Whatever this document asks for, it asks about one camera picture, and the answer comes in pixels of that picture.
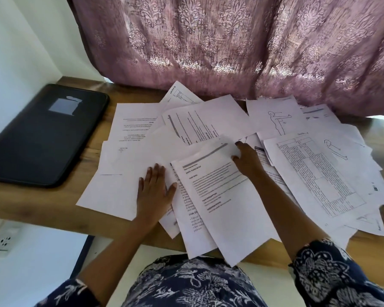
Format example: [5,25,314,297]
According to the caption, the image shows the person's right hand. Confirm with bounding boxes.
[231,141,268,184]

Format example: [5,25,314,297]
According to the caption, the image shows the person's left hand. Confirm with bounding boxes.
[136,163,178,230]

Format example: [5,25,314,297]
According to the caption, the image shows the white printed papers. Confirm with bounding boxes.
[76,81,384,260]

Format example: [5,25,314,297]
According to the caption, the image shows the black folder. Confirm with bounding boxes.
[0,84,110,188]

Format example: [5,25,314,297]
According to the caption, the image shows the person's left forearm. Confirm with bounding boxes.
[77,217,160,305]

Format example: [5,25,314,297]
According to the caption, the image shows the person's right forearm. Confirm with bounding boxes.
[252,172,331,260]

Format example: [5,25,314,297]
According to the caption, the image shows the black table leg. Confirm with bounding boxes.
[70,235,96,279]

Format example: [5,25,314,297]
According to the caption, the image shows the pink patterned curtain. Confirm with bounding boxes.
[65,0,384,118]

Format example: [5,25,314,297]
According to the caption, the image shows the white wall socket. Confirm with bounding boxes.
[0,219,24,257]

